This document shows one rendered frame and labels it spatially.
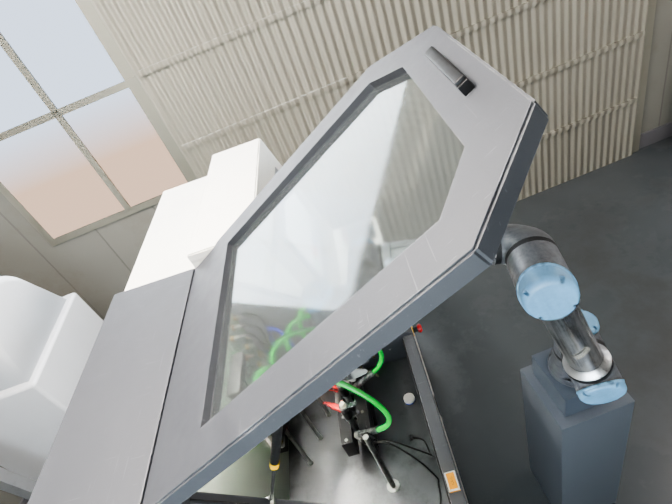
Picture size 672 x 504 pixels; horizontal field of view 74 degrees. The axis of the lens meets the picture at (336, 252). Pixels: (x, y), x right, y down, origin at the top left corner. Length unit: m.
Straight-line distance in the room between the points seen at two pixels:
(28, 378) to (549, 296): 2.34
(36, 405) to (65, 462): 1.54
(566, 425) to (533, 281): 0.72
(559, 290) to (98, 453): 1.03
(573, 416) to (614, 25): 2.59
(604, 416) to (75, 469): 1.45
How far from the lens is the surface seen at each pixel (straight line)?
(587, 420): 1.65
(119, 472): 1.11
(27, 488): 2.94
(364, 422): 1.49
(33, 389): 2.65
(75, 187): 3.13
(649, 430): 2.58
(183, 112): 2.80
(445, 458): 1.43
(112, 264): 3.42
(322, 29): 2.73
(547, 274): 1.01
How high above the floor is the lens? 2.25
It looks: 38 degrees down
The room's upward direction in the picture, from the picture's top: 23 degrees counter-clockwise
